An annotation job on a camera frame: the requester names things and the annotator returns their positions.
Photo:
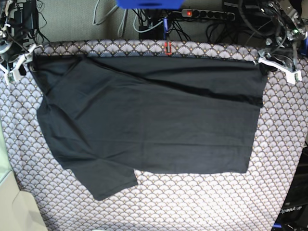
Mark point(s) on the cream cabinet corner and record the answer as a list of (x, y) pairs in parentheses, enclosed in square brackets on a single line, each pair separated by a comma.
[(18, 209)]

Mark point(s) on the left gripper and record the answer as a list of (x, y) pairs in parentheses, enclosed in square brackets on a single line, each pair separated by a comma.
[(281, 51)]

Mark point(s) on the dark grey T-shirt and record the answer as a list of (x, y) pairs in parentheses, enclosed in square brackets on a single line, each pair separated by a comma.
[(103, 118)]

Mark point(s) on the black OpenArm box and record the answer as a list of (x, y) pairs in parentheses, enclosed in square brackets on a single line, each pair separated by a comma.
[(293, 215)]

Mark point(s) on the black power adapter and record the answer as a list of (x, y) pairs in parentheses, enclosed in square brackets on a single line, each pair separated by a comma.
[(26, 19)]

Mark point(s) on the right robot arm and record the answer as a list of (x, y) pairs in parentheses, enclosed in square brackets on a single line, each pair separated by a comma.
[(7, 8)]

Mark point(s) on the red table clamp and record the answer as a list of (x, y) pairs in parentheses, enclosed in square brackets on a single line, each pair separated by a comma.
[(168, 47)]

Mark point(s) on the white camera bracket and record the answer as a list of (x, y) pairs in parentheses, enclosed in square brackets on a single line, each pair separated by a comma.
[(292, 76), (13, 74)]

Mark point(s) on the black power strip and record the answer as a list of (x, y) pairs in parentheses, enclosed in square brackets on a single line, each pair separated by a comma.
[(207, 14)]

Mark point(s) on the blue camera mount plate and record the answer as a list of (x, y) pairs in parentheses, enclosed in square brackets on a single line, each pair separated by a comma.
[(150, 4)]

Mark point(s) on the fan-patterned tablecloth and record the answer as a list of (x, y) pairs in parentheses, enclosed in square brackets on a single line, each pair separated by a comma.
[(163, 202)]

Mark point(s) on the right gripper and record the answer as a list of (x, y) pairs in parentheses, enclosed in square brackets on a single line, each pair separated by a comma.
[(9, 54)]

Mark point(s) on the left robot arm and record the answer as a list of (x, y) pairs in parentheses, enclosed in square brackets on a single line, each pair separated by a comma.
[(284, 33)]

